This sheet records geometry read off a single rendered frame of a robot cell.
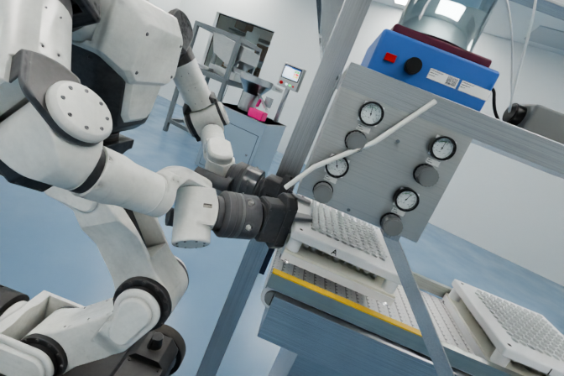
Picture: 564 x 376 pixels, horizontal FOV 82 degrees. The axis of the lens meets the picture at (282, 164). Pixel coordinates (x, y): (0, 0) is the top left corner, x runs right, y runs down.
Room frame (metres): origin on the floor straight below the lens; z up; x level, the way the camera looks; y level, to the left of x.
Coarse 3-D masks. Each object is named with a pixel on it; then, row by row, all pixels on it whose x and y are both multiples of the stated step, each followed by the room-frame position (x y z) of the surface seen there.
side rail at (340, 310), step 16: (272, 288) 0.56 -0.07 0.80; (288, 288) 0.55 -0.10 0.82; (304, 288) 0.55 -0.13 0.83; (320, 304) 0.55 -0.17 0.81; (336, 304) 0.55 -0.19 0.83; (352, 320) 0.55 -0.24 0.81; (368, 320) 0.55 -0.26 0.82; (384, 336) 0.55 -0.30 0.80; (400, 336) 0.54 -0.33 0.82; (416, 336) 0.54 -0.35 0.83; (448, 352) 0.54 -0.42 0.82; (464, 352) 0.55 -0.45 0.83; (464, 368) 0.54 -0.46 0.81; (480, 368) 0.54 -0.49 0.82; (496, 368) 0.54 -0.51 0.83
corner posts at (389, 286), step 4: (292, 240) 0.60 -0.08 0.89; (288, 244) 0.60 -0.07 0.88; (292, 244) 0.60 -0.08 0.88; (296, 244) 0.60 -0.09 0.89; (300, 244) 0.60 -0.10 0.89; (288, 248) 0.60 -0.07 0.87; (292, 248) 0.60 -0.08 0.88; (296, 248) 0.60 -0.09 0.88; (296, 252) 0.60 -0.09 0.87; (384, 280) 0.61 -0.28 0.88; (388, 280) 0.60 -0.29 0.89; (384, 284) 0.61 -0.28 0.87; (388, 284) 0.60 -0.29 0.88; (392, 284) 0.60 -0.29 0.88; (396, 284) 0.60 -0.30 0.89; (384, 288) 0.60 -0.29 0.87; (388, 288) 0.60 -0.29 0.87; (392, 288) 0.60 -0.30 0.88; (388, 292) 0.60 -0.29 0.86; (392, 292) 0.60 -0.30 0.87
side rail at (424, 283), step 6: (414, 276) 0.81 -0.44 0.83; (420, 276) 0.81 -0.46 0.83; (420, 282) 0.81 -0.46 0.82; (426, 282) 0.81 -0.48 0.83; (432, 282) 0.81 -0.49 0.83; (438, 282) 0.82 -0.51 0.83; (420, 288) 0.81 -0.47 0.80; (426, 288) 0.81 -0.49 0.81; (432, 288) 0.81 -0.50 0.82; (438, 288) 0.81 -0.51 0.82; (444, 288) 0.81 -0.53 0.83; (450, 288) 0.81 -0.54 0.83; (438, 294) 0.81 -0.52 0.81; (444, 294) 0.81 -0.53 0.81
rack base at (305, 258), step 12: (288, 240) 0.64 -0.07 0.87; (288, 252) 0.59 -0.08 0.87; (300, 252) 0.61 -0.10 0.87; (300, 264) 0.59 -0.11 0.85; (312, 264) 0.59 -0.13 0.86; (324, 264) 0.60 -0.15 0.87; (336, 264) 0.62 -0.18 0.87; (324, 276) 0.59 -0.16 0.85; (336, 276) 0.59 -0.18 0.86; (348, 276) 0.60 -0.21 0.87; (360, 276) 0.62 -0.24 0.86; (348, 288) 0.59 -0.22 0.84; (360, 288) 0.59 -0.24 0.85; (372, 288) 0.59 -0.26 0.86; (384, 300) 0.59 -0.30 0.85
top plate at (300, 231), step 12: (300, 204) 0.76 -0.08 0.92; (348, 216) 0.83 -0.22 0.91; (300, 228) 0.61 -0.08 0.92; (300, 240) 0.59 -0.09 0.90; (312, 240) 0.59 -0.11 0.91; (324, 240) 0.61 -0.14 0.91; (336, 240) 0.63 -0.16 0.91; (324, 252) 0.60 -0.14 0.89; (336, 252) 0.59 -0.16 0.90; (348, 252) 0.60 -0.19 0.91; (360, 252) 0.62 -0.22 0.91; (360, 264) 0.59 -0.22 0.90; (372, 264) 0.59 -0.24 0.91; (384, 264) 0.61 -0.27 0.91; (384, 276) 0.59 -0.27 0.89; (396, 276) 0.59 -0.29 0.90
